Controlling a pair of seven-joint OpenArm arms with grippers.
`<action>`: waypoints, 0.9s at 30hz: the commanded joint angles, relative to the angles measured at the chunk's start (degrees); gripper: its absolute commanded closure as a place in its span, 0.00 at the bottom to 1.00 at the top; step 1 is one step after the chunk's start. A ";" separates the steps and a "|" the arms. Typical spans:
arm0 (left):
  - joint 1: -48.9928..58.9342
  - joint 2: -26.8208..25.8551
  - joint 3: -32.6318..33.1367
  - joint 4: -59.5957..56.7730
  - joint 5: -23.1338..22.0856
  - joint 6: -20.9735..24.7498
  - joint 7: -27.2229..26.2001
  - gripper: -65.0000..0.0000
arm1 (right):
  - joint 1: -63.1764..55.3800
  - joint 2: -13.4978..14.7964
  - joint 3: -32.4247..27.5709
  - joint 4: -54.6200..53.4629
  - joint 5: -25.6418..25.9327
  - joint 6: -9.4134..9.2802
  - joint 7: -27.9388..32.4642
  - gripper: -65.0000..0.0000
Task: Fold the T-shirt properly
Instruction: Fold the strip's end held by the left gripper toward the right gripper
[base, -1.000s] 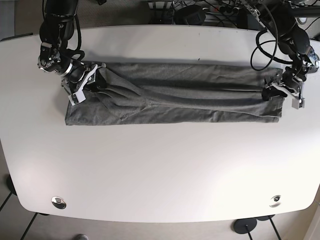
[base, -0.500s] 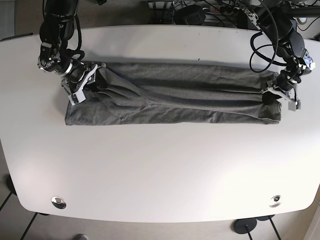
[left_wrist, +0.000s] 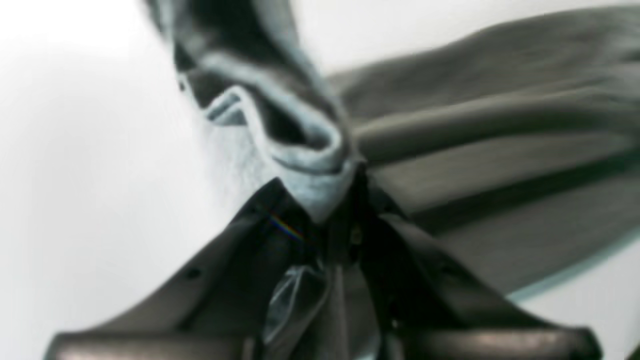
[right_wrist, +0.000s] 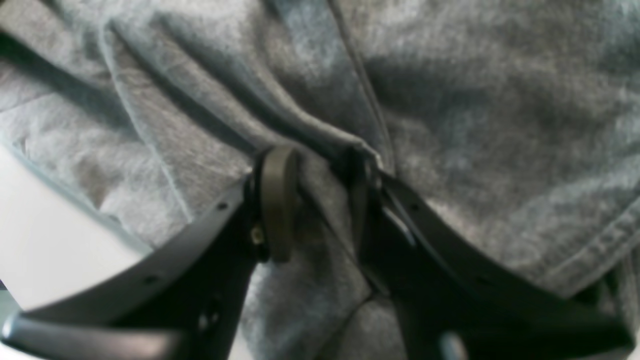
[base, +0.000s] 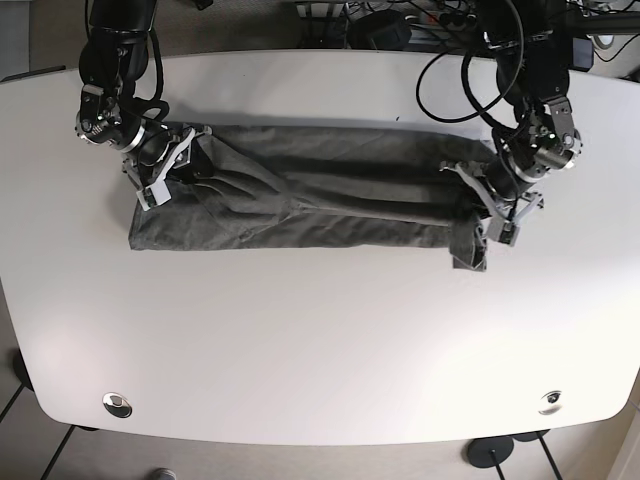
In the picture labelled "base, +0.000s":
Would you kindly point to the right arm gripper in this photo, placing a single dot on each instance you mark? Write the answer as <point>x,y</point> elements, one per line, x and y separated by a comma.
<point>192,165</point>

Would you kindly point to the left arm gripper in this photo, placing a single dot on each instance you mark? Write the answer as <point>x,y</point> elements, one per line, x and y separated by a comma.
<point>498,190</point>

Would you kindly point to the light grey T-shirt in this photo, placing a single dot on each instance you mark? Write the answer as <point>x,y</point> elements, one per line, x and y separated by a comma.
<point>307,187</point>

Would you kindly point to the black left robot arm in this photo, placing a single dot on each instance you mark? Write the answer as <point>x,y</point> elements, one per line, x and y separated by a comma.
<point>531,118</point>

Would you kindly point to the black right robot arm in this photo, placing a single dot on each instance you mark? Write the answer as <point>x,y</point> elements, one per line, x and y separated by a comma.
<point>121,101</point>

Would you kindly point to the right metal table grommet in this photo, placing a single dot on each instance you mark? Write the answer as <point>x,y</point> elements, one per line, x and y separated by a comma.
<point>550,403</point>

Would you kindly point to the metal table grommet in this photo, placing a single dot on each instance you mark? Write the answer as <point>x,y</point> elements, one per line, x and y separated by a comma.
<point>550,403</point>
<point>117,405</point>

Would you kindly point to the black round stand base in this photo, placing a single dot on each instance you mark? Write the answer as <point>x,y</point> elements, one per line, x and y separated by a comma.
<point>489,452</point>

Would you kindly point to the left metal table grommet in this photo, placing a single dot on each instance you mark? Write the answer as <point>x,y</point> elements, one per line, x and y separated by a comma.
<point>117,405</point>

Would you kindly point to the grey sneaker shoe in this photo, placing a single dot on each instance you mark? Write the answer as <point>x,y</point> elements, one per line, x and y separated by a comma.
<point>162,474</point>

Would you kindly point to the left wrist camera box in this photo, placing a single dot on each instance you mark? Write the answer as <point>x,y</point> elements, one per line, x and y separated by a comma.
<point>503,231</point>

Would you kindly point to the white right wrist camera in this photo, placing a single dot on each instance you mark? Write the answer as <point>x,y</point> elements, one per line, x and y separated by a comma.
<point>153,196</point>

